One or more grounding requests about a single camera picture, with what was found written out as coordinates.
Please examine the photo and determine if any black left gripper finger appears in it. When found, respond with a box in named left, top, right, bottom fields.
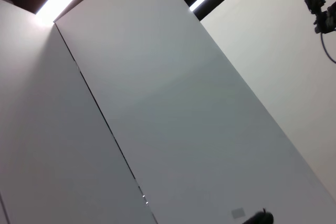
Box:
left=243, top=207, right=275, bottom=224

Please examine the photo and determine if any black overhead camera rig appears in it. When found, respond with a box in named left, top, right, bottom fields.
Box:
left=290, top=0, right=336, bottom=35

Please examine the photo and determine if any black hanging cable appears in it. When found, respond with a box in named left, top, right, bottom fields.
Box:
left=320, top=31, right=336, bottom=65

